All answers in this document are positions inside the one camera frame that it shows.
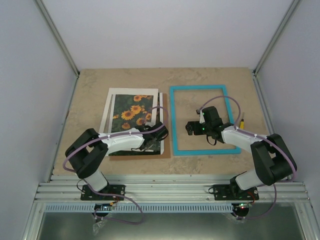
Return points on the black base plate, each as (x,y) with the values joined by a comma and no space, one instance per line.
(113,192)
(230,192)

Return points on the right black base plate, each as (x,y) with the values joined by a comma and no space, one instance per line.
(230,192)

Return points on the controller board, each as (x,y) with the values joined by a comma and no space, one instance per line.
(105,207)
(243,205)

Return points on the grey slotted cable duct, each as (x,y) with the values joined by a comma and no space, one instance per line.
(145,208)

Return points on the yellow screwdriver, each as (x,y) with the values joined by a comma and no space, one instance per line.
(242,121)

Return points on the teal picture frame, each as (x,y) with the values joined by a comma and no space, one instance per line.
(173,114)

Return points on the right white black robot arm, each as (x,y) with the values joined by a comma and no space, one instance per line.
(271,157)

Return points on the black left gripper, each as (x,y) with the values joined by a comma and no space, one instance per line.
(155,141)

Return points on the right aluminium corner post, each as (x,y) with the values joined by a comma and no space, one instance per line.
(277,35)

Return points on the aluminium rail base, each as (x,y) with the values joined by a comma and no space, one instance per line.
(165,188)

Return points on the brown fibreboard backing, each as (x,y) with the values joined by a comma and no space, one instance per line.
(165,152)

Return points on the aluminium corner post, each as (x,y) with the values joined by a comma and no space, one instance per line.
(57,36)
(277,35)

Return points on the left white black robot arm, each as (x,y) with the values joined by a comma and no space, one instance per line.
(88,151)

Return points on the right controller board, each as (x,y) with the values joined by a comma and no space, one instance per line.
(243,205)

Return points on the left aluminium corner post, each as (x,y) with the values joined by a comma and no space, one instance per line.
(57,36)

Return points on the clear plastic bag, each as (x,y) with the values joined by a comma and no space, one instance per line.
(98,225)

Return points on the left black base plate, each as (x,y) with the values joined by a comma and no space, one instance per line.
(113,192)

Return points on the left controller board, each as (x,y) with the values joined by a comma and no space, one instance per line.
(105,207)

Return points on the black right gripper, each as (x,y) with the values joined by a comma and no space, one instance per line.
(197,131)

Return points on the sunflower photo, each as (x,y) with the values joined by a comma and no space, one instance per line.
(131,111)

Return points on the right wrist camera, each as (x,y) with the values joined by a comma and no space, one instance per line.
(201,116)

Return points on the white mat board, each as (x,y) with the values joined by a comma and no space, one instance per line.
(105,127)

